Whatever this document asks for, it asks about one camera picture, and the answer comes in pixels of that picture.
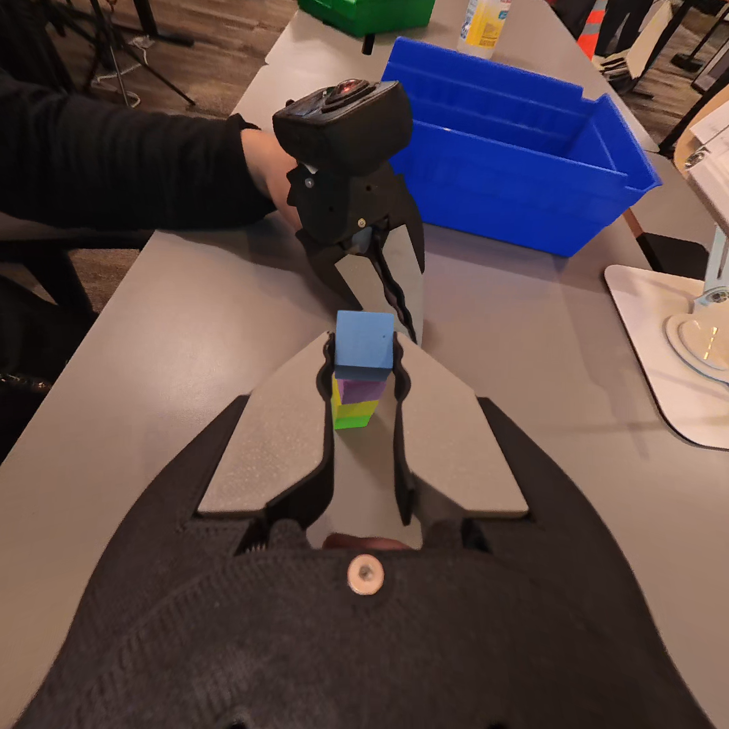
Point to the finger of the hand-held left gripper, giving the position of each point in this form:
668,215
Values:
407,267
348,282

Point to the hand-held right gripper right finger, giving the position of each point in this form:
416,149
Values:
455,450

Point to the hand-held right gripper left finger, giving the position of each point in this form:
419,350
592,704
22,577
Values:
267,444

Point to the blue foam cube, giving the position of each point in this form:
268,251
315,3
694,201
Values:
364,341

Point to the green foam cube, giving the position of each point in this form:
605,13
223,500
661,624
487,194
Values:
353,422

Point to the yellow foam cube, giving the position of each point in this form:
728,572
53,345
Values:
359,410

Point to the purple foam cube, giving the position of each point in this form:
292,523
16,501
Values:
364,390

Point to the person's left forearm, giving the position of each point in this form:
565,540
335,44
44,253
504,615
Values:
142,165

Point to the person's left hand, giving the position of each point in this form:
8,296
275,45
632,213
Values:
267,171

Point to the small black cylinder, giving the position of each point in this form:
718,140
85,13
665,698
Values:
368,44

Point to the green plastic bin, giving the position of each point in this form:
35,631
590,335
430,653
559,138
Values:
364,14

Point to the blue plastic bin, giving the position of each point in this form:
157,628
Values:
512,193

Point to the yellow-blue wipes canister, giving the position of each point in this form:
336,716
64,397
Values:
484,28

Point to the white document stand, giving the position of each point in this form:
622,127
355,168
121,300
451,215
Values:
643,341
686,139

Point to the black floor stand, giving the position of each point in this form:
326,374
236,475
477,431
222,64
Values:
149,17

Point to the person's dark clothing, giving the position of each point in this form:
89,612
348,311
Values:
34,319

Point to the orange traffic cone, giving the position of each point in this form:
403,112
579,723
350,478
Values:
592,34

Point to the white instruction sheet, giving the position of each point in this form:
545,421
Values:
717,122

